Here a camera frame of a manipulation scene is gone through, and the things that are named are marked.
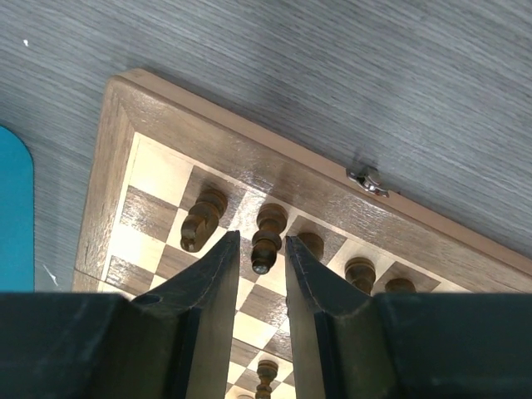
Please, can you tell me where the dark bishop chess piece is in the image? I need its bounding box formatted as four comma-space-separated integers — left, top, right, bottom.
385, 278, 416, 293

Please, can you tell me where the wooden chess board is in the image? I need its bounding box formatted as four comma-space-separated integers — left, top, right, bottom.
72, 69, 531, 398

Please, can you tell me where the dark pawn centre board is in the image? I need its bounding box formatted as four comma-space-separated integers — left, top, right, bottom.
255, 359, 278, 399

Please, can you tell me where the blue plastic tray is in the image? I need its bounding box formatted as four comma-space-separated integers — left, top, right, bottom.
0, 127, 34, 292

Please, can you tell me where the dark king chess piece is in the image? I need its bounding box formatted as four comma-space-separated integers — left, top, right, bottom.
297, 232, 324, 261

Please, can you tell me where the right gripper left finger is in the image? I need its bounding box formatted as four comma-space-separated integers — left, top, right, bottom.
89, 231, 240, 398

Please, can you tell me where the dark queen chess piece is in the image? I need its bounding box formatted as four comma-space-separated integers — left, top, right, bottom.
344, 257, 376, 295

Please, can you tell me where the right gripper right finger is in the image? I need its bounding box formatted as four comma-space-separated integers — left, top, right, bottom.
285, 237, 399, 398

